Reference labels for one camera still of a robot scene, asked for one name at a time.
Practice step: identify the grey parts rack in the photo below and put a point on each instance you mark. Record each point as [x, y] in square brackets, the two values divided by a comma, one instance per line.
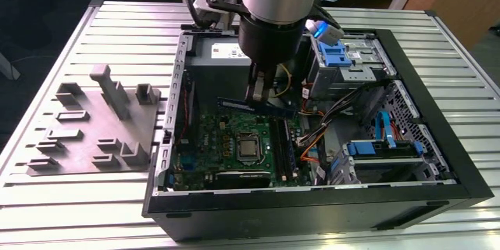
[102, 121]

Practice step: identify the blue disk carrier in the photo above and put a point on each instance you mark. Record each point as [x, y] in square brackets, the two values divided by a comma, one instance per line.
[333, 56]

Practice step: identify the grey chair part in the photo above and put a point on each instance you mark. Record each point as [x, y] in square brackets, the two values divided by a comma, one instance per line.
[9, 68]

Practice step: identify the green motherboard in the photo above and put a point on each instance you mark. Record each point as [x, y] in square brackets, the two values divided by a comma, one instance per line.
[213, 133]

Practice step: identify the black open PC case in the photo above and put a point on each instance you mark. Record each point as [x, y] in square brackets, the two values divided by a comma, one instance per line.
[274, 217]

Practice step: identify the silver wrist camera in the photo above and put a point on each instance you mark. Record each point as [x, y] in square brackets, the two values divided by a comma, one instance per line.
[329, 36]
[211, 4]

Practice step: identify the metal drive cage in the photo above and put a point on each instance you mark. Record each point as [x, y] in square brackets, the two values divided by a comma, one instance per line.
[355, 77]

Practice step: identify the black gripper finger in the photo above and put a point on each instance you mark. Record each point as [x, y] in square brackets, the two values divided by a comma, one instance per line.
[251, 86]
[266, 86]

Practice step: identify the silver CPU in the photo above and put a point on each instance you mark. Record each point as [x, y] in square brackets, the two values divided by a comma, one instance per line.
[249, 148]

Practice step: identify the black graphics card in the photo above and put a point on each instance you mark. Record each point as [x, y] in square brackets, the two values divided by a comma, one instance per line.
[242, 179]

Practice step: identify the hard disk in blue carrier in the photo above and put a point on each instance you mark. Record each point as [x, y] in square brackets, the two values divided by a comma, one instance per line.
[362, 148]

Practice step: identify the RAM stick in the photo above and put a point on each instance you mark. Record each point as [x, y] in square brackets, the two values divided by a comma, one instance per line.
[234, 104]

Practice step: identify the CPU socket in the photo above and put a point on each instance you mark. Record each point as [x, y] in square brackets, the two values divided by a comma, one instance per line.
[250, 162]

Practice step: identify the grey power supply unit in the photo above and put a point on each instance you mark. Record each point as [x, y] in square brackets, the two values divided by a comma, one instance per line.
[219, 86]

